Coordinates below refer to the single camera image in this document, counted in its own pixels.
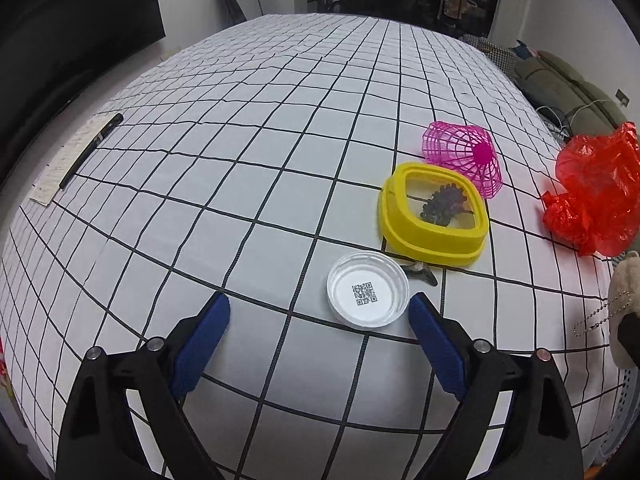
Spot round white foil lid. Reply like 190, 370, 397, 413
326, 252, 410, 330

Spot yellow plastic lid box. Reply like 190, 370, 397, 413
378, 162, 489, 266

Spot red plastic bag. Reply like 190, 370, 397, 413
541, 122, 639, 257

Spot white paper note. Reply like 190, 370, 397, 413
28, 114, 114, 206

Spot black pen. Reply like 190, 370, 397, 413
58, 113, 124, 190

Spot pink shuttlecock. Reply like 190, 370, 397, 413
422, 122, 503, 200

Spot grid pattern tablecloth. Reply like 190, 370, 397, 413
1, 14, 623, 479

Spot green grey sofa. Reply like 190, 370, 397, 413
514, 51, 627, 136

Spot black television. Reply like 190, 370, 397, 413
1, 0, 165, 176

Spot white charging cable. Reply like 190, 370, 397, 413
537, 98, 609, 137

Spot wall socket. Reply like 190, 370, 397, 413
615, 89, 630, 107

